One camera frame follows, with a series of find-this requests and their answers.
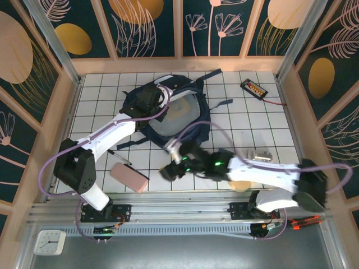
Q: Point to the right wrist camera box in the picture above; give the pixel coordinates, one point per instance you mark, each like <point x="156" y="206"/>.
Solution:
<point x="174" y="152"/>

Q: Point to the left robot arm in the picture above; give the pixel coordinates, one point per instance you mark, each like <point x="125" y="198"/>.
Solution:
<point x="112" y="137"/>

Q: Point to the aluminium frame post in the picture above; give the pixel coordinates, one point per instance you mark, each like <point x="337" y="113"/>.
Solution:
<point x="297" y="39"/>
<point x="56" y="45"/>

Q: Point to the round tan wooden disc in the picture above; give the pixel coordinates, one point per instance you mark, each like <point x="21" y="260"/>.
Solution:
<point x="239" y="186"/>

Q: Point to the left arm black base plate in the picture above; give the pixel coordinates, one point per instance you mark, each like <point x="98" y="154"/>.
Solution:
<point x="123" y="210"/>

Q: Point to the thin black pen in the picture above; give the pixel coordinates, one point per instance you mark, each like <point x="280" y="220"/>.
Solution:
<point x="137" y="172"/>

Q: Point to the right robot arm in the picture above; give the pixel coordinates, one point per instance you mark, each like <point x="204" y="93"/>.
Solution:
<point x="261" y="173"/>

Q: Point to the white stapler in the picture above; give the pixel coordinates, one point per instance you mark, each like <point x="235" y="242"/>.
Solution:
<point x="259" y="155"/>

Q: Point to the silver and black pen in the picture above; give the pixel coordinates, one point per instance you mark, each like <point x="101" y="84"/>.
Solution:
<point x="120" y="157"/>

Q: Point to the white square clock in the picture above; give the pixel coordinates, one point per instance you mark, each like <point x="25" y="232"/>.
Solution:
<point x="50" y="242"/>

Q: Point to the navy blue backpack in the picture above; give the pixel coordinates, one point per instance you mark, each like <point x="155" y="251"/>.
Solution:
<point x="179" y="112"/>

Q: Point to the aluminium mounting rail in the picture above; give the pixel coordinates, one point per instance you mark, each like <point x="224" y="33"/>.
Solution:
<point x="179" y="207"/>

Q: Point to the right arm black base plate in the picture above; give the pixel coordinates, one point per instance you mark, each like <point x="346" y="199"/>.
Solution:
<point x="238" y="210"/>

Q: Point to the black charger board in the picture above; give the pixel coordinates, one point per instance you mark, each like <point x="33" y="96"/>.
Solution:
<point x="253" y="87"/>

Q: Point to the pink pencil case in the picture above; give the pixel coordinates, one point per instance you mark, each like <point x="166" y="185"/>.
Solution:
<point x="129" y="178"/>

